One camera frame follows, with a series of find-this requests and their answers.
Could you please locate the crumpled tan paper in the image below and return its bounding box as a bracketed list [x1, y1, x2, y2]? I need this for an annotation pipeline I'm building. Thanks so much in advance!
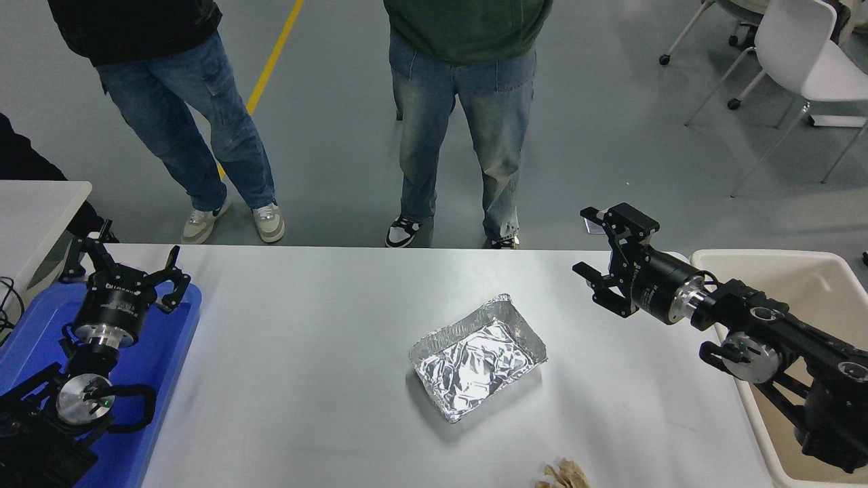
[534, 457, 591, 488]

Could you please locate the grey chair with casters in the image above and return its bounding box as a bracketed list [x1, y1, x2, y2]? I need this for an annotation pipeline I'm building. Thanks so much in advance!
[659, 0, 770, 110]

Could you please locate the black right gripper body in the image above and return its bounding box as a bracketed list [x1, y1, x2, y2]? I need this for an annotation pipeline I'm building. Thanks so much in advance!
[627, 247, 704, 324]

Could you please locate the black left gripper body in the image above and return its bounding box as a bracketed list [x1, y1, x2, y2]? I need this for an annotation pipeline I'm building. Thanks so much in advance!
[73, 279, 159, 338]

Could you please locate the black cable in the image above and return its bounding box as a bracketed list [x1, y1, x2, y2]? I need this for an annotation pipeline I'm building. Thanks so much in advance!
[0, 276, 26, 343]

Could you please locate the large pale plastic bin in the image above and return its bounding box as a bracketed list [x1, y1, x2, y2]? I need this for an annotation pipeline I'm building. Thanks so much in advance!
[690, 249, 868, 488]

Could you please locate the white plastic chair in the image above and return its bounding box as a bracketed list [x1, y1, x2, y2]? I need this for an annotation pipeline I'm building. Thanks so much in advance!
[685, 0, 868, 199]

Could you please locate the person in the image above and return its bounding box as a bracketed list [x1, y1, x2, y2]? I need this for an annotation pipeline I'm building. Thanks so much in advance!
[47, 0, 286, 245]
[0, 110, 119, 243]
[383, 0, 553, 250]

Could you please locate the silver foil tray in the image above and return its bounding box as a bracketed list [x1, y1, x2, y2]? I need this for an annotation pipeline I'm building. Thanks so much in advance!
[409, 293, 548, 424]

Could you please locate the white side table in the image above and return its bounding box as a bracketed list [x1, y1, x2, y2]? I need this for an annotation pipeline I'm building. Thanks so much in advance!
[0, 179, 94, 306]

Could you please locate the blue plastic tray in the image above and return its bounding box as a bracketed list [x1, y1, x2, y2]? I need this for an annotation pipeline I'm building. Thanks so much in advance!
[0, 281, 203, 488]

